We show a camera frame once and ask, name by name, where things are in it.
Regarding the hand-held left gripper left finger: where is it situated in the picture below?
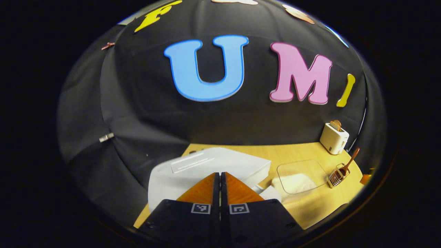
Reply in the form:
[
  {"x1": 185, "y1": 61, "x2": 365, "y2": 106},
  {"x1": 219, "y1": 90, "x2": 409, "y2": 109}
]
[{"x1": 138, "y1": 172, "x2": 221, "y2": 247}]

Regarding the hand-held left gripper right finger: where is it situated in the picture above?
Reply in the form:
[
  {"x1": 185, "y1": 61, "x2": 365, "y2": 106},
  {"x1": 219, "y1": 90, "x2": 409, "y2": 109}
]
[{"x1": 220, "y1": 172, "x2": 304, "y2": 247}]

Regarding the wooden spoon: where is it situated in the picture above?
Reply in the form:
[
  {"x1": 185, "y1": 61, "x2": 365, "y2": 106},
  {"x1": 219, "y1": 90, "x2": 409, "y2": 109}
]
[{"x1": 336, "y1": 148, "x2": 360, "y2": 181}]

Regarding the clear chopstick holder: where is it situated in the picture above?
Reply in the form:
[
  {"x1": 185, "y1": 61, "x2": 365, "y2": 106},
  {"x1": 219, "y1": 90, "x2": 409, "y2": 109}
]
[{"x1": 328, "y1": 163, "x2": 350, "y2": 188}]

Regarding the white rice cooker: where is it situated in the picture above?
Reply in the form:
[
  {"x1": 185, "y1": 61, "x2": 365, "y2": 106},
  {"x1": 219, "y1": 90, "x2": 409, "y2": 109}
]
[{"x1": 148, "y1": 147, "x2": 282, "y2": 212}]

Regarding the white rice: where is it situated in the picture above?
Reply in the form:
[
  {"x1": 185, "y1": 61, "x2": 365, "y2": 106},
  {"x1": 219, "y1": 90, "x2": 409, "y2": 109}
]
[{"x1": 271, "y1": 173, "x2": 318, "y2": 202}]

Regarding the white toaster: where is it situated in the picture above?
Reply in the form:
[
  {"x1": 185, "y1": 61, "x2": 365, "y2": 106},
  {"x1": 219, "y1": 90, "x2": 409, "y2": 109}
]
[{"x1": 320, "y1": 123, "x2": 349, "y2": 155}]

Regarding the clear plastic container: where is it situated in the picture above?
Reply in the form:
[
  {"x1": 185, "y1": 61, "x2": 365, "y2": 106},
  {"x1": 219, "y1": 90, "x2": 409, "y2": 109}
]
[{"x1": 277, "y1": 159, "x2": 329, "y2": 195}]

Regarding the black backdrop cloth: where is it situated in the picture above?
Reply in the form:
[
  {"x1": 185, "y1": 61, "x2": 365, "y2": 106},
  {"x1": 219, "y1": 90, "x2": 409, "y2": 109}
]
[{"x1": 57, "y1": 0, "x2": 386, "y2": 228}]

